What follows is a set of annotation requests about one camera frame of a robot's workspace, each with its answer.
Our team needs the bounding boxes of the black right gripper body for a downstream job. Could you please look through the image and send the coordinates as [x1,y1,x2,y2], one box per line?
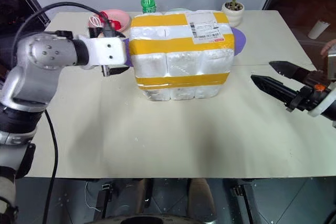
[285,67,330,113]

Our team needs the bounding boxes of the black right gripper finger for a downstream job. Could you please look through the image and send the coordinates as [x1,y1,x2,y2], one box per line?
[250,74,299,108]
[268,60,300,80]

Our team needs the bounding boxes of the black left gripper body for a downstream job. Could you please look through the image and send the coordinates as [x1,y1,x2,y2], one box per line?
[100,63,112,78]

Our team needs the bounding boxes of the white yellow-taped foam box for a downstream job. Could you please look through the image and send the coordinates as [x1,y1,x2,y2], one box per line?
[129,9,236,102]

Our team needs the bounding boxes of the bystander bare hand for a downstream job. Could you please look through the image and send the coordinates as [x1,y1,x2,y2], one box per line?
[320,38,336,57]

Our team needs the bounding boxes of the red item in bowl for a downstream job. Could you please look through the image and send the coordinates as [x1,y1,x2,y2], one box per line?
[101,11,123,32]

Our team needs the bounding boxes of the pink plastic bowl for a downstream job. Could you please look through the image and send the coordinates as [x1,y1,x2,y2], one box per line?
[88,9,131,33]

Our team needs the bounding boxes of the green bottle with yellow cap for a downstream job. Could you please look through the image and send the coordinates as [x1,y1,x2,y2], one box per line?
[141,0,158,15]

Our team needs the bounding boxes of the white paper cup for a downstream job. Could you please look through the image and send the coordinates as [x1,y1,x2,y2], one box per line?
[307,19,330,40]

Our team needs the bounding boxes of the pale green plate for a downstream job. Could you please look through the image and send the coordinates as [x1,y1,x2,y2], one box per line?
[165,7,192,13]

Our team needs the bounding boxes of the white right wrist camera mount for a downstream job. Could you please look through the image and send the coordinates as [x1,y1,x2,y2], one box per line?
[307,82,336,119]

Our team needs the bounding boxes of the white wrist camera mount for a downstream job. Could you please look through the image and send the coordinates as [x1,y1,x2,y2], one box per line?
[76,34,128,70]
[307,82,336,119]

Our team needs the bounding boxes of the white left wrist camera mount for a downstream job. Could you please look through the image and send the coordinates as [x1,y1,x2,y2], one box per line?
[76,34,128,70]

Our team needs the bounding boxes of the white wire whisk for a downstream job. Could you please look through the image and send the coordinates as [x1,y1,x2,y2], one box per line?
[88,15,103,28]

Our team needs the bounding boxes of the dark screen with black frame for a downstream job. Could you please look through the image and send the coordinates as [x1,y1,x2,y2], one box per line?
[0,0,51,83]

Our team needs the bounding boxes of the thin white cable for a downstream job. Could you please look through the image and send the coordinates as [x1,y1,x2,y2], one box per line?
[83,180,102,212]

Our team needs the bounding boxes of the brown rounded post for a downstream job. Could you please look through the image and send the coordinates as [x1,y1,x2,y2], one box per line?
[186,177,218,222]

